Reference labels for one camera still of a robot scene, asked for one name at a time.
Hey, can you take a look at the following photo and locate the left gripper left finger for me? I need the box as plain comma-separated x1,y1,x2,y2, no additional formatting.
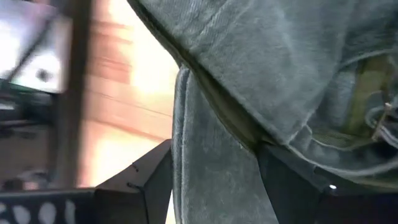
94,139,174,224

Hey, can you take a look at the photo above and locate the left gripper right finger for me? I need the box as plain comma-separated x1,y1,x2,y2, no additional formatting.
257,142,398,224

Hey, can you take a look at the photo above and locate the dark green baseball cap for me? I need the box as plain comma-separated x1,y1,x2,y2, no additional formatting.
127,0,398,224

